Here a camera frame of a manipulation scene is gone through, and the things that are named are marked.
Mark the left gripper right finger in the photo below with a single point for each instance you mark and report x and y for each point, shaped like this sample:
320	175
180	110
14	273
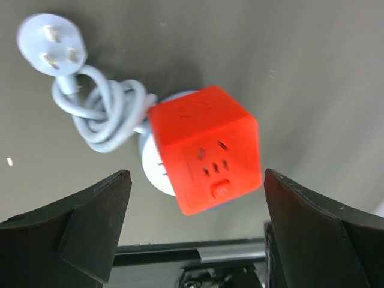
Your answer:
314	241

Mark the orange red cube socket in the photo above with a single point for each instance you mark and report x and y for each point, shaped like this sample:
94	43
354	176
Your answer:
245	159

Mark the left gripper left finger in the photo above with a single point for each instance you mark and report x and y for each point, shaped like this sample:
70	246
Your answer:
69	243

